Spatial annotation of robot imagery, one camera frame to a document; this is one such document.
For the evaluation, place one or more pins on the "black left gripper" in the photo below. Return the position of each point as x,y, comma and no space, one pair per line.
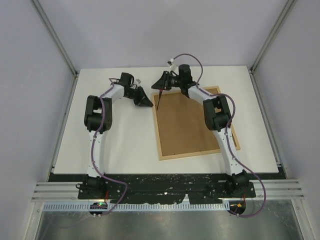
143,100

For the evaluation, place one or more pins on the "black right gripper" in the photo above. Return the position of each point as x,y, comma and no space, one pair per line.
164,82

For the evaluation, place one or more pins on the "red handled screwdriver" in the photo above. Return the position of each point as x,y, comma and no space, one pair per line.
159,99

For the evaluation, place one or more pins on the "wooden picture frame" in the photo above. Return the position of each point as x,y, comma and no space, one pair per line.
180,127

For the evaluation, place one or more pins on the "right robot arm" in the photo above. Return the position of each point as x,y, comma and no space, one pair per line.
218,119

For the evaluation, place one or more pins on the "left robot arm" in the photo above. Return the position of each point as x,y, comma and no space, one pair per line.
98,119

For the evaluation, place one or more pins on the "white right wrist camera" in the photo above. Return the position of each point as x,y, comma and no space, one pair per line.
171,65

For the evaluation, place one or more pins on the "black speckled base plate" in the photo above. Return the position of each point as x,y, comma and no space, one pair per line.
118,184

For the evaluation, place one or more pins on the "left aluminium corner post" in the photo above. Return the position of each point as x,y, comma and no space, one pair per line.
54,36

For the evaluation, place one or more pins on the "aluminium corner post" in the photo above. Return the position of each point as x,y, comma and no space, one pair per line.
280,20
54,36

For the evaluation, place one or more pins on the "white slotted cable duct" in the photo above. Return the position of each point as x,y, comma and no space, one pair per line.
145,207

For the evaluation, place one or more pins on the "right aluminium corner post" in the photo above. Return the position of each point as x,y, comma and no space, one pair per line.
280,20

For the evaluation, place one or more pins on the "aluminium rail across front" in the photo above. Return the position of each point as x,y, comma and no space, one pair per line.
270,189

